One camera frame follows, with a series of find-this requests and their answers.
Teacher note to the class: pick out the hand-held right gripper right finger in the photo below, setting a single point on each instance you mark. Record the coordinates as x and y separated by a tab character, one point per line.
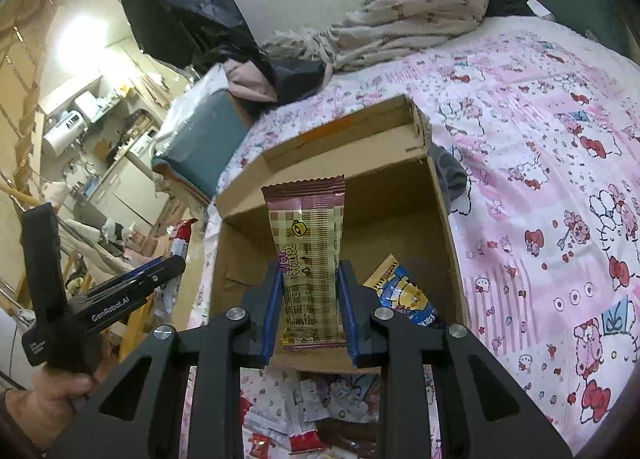
348	319

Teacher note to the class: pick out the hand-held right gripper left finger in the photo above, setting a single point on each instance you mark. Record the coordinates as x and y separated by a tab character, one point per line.
272	311

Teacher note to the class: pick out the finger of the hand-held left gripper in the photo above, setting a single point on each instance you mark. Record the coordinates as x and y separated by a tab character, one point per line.
170	269
132	276

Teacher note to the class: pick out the blue yellow snack packet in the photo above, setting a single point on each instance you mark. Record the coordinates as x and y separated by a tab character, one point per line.
400	291

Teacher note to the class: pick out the beige maroon checked snack packet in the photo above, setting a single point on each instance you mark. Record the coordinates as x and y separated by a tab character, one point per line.
307	239

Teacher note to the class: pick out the pile of snack packets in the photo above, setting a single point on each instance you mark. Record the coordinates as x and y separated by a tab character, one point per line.
280	419

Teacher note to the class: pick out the brown cardboard box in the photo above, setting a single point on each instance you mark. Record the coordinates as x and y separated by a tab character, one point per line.
390	219

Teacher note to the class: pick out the person's left forearm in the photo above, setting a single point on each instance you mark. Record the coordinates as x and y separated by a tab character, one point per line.
12	431

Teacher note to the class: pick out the person's left hand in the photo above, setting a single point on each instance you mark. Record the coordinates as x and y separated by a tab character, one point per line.
50	404

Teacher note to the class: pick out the beige cabinet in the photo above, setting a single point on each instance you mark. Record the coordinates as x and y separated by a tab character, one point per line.
125	194

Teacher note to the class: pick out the teal cushion in plastic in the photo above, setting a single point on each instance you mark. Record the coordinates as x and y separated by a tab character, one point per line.
210	139

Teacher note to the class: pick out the white water heater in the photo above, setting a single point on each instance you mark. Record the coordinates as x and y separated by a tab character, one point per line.
62	131

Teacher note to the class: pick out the grey cloth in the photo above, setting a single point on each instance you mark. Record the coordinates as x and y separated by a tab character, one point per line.
450	174

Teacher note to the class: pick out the pink cloth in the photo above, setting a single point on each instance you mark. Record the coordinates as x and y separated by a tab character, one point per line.
250	81

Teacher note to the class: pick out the pink printed bedsheet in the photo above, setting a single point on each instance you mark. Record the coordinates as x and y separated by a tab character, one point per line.
525	164

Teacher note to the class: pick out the black jacket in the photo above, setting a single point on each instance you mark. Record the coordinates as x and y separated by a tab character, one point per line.
185	4

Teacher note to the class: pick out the crumpled beige blanket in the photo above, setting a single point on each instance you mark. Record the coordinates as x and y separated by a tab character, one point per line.
400	14

